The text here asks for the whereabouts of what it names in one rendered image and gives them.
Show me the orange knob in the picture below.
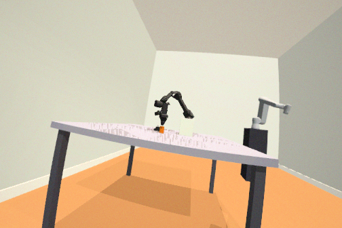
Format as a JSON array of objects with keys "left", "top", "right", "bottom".
[{"left": 159, "top": 126, "right": 164, "bottom": 134}]

